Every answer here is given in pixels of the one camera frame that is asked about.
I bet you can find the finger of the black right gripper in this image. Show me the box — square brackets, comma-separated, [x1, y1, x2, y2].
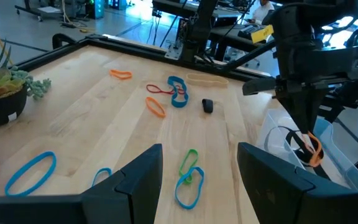
[278, 91, 315, 133]
[310, 88, 331, 133]

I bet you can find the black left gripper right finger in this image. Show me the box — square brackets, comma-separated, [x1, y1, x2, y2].
[236, 142, 358, 224]

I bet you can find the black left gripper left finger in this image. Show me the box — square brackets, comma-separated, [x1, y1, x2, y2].
[0, 143, 163, 224]

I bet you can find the long black rubber band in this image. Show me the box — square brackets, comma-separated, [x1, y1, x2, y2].
[264, 125, 332, 181]

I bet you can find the thin blue rubber band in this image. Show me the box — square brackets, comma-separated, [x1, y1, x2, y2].
[4, 151, 57, 197]
[174, 166, 205, 210]
[91, 167, 113, 187]

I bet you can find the short black rubber band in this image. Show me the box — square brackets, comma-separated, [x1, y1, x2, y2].
[201, 98, 214, 114]

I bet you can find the wide blue rubber band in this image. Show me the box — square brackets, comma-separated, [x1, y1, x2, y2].
[167, 75, 190, 109]

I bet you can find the wide tan rubber band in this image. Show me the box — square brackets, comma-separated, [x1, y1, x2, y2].
[185, 73, 229, 89]

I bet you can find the thin red rubber band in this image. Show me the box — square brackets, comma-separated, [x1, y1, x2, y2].
[145, 83, 186, 96]

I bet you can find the clear plastic bin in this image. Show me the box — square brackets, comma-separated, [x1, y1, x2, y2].
[255, 108, 358, 192]

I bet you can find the green rubber band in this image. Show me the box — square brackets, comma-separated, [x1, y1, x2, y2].
[178, 148, 200, 184]

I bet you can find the pale orange rubber band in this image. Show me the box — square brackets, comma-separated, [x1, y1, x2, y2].
[145, 96, 167, 119]

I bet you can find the yellow paper tag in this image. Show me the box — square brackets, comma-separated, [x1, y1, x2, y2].
[250, 24, 275, 44]

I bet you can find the person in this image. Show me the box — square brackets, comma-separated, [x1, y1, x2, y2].
[249, 0, 276, 25]

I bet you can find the black desk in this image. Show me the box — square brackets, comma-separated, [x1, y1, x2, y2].
[152, 0, 254, 21]
[209, 24, 279, 62]

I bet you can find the potted succulent plant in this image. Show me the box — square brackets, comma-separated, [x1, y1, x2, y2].
[0, 29, 52, 128]

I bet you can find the blue lit computer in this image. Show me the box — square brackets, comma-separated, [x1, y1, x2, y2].
[85, 0, 105, 19]

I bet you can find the grey rolling cart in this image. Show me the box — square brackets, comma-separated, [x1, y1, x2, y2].
[14, 0, 74, 22]

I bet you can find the black aluminium table frame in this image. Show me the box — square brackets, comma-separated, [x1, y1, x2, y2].
[14, 32, 276, 82]

